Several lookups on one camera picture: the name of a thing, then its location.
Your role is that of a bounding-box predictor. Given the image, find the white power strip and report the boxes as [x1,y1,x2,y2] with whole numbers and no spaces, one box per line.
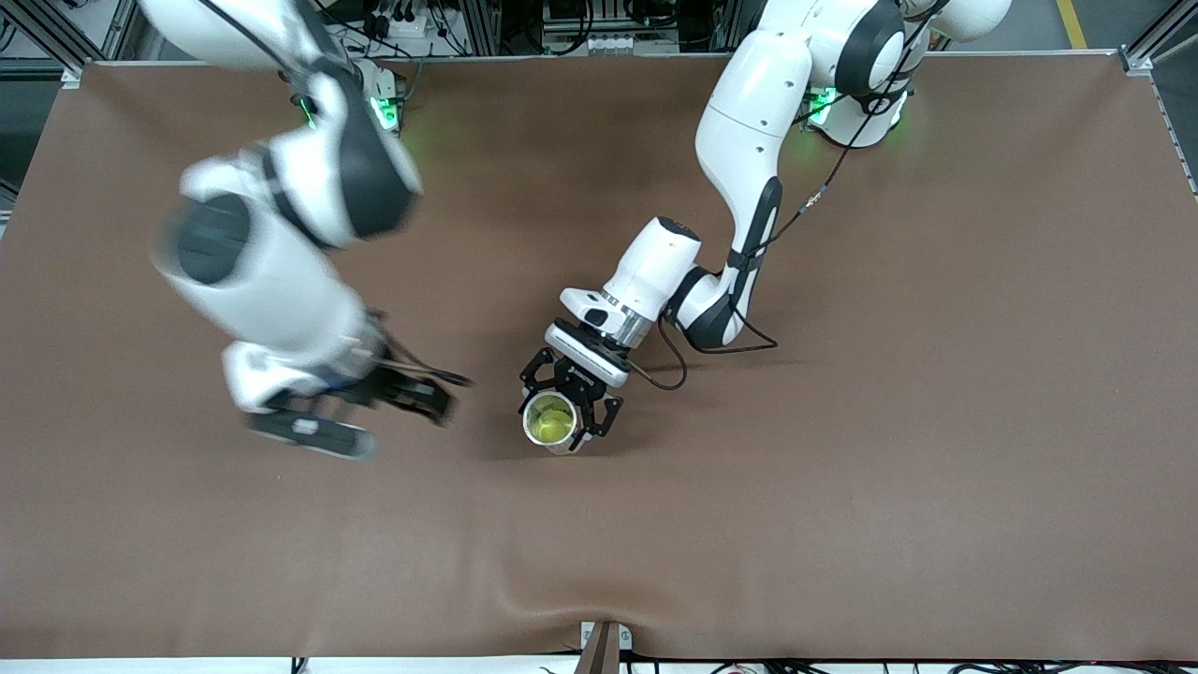
[360,0,446,38]

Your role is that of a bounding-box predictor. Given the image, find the aluminium profile beam with bracket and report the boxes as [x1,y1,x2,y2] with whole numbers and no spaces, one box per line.
[578,620,634,674]

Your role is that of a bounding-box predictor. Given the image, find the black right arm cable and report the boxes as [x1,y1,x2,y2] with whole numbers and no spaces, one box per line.
[197,0,475,388]

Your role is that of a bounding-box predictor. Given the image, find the brown table mat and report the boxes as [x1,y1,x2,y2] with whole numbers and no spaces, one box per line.
[0,51,1198,662]

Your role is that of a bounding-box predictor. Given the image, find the aluminium frame corner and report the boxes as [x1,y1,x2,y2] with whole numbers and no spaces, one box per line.
[0,0,132,90]

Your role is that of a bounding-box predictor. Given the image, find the clear tennis ball tube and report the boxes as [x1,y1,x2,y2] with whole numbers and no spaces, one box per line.
[521,391,587,457]

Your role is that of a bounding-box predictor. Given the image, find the aluminium frame post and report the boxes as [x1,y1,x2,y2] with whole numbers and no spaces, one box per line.
[457,0,504,57]

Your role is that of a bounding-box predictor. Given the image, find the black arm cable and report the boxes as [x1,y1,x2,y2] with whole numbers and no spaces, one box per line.
[197,0,475,388]
[625,0,937,390]

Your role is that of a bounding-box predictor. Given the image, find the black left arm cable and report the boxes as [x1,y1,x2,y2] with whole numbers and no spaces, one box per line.
[625,0,937,390]

